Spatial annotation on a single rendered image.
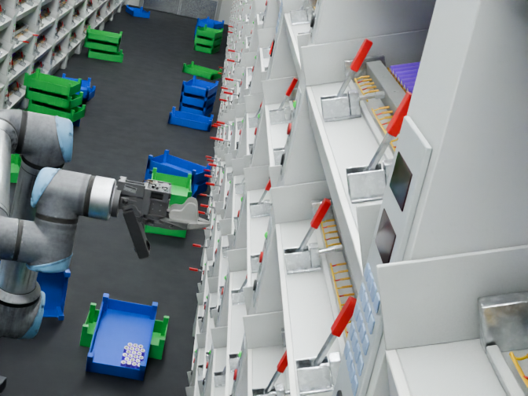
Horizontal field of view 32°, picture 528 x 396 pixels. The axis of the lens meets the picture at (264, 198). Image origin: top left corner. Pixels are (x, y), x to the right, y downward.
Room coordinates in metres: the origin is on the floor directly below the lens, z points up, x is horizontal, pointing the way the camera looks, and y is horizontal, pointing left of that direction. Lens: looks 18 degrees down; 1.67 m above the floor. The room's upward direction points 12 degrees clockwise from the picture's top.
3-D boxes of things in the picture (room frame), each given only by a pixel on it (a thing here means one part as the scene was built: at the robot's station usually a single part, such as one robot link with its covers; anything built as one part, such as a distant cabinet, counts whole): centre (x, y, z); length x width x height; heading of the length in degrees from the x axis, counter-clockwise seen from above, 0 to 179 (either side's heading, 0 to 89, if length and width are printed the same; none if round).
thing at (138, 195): (1.89, 0.25, 0.99); 0.12 x 0.08 x 0.09; 95
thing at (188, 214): (1.88, 0.15, 0.99); 0.09 x 0.03 x 0.06; 95
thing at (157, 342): (3.11, 0.40, 0.04); 0.30 x 0.20 x 0.08; 95
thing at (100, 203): (1.88, 0.34, 0.98); 0.10 x 0.05 x 0.09; 5
